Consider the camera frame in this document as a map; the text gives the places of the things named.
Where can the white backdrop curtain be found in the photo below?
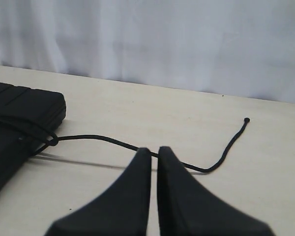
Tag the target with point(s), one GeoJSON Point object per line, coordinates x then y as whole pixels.
{"type": "Point", "coordinates": [234, 47]}

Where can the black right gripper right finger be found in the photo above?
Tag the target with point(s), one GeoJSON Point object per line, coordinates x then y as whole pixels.
{"type": "Point", "coordinates": [187, 208]}

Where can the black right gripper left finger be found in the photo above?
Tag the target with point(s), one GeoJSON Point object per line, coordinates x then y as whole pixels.
{"type": "Point", "coordinates": [121, 210]}

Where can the black plastic carrying case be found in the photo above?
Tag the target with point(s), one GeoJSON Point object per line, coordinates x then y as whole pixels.
{"type": "Point", "coordinates": [28, 119]}

